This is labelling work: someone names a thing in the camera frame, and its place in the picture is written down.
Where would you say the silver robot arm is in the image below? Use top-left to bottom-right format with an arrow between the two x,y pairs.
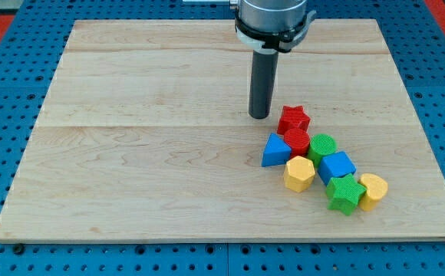
230,0 -> 317,54

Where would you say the red star block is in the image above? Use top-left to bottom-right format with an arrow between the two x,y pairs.
277,106 -> 311,135

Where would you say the light wooden board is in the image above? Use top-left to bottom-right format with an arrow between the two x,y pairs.
0,19 -> 445,244

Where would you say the green star block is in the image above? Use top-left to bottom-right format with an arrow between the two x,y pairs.
325,174 -> 367,215

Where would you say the blue triangle block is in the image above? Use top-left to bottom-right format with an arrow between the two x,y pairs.
261,133 -> 292,167

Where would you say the red cylinder block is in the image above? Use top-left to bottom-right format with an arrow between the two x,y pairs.
283,128 -> 311,159

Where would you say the yellow hexagon block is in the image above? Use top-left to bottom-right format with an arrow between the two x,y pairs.
283,156 -> 315,192

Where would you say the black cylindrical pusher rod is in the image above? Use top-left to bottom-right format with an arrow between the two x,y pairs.
249,51 -> 279,120

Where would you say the green cylinder block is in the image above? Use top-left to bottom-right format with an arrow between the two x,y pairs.
308,133 -> 337,168

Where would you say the blue cube block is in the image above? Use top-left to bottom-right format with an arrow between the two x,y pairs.
318,151 -> 357,186

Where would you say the yellow heart block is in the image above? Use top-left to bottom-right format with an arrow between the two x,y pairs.
358,173 -> 388,212

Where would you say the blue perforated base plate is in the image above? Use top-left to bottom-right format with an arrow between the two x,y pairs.
0,0 -> 445,275

